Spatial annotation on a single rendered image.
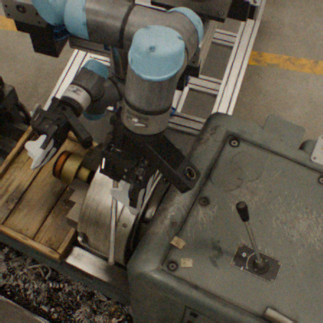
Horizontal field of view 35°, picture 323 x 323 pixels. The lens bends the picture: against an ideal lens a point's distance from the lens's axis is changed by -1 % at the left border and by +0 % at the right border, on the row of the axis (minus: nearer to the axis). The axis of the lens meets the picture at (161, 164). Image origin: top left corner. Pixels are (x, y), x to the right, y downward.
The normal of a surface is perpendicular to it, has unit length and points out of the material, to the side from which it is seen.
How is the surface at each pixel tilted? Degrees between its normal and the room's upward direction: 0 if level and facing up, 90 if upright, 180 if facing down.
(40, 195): 0
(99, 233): 63
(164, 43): 20
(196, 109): 0
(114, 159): 71
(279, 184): 0
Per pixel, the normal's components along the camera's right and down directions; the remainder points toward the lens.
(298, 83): 0.02, -0.48
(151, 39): 0.17, -0.72
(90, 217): -0.33, 0.32
